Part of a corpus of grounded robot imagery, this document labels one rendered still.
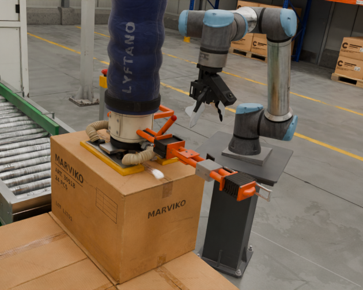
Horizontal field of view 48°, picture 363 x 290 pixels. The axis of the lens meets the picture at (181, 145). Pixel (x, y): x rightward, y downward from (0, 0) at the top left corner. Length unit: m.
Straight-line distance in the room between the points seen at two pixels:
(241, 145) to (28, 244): 1.21
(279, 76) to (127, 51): 0.83
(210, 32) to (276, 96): 0.91
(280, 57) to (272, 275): 1.40
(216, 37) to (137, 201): 0.64
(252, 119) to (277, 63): 0.40
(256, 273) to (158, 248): 1.14
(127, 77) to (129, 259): 0.69
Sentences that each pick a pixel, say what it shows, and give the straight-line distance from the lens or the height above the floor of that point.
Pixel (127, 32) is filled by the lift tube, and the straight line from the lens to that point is 1.52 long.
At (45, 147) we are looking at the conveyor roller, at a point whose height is 0.54.
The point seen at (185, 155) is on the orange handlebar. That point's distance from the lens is 1.43.
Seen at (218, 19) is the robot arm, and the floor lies 1.56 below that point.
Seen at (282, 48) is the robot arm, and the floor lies 1.41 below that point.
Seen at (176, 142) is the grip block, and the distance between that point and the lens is 1.49.
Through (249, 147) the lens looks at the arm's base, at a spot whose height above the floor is 0.82.
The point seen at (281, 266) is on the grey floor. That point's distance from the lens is 2.84.
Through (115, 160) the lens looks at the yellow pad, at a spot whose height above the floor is 0.97.
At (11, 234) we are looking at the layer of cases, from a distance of 1.97.
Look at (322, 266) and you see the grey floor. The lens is 2.97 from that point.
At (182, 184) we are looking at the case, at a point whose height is 0.92.
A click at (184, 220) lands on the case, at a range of 1.72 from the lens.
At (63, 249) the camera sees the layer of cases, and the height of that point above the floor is 0.54.
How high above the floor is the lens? 1.68
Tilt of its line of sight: 23 degrees down
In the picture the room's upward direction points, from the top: 7 degrees clockwise
